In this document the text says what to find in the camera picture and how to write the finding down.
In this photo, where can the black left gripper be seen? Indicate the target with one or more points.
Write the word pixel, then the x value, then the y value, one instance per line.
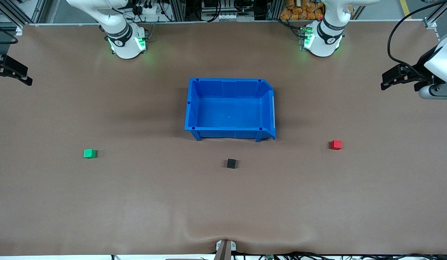
pixel 421 68

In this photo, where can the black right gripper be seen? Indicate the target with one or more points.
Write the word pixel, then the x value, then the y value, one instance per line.
pixel 0 65

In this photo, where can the small red cube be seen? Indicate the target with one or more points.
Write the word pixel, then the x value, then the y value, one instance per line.
pixel 336 145

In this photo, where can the small green cube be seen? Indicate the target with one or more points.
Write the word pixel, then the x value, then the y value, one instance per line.
pixel 89 154

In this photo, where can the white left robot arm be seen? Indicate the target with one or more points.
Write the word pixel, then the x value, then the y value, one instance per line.
pixel 324 39

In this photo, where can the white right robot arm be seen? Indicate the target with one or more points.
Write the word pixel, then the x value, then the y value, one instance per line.
pixel 124 43

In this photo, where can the small black cube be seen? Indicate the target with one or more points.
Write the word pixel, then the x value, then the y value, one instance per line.
pixel 231 163

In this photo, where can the bag of orange items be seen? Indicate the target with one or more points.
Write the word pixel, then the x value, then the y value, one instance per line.
pixel 299 11

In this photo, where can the brown table mat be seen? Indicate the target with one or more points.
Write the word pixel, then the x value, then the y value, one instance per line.
pixel 100 202

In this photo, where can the white power strip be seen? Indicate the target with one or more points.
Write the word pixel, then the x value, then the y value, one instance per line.
pixel 150 9

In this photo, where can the blue plastic storage bin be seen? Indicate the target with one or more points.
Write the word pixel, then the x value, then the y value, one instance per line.
pixel 227 115

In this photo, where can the grey control box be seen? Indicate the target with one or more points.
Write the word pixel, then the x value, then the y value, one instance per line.
pixel 227 11

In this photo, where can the aluminium frame post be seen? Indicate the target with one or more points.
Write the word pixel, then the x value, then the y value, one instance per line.
pixel 274 9
pixel 177 9
pixel 430 20
pixel 14 11

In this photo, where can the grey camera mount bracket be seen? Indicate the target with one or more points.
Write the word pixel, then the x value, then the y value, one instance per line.
pixel 225 251

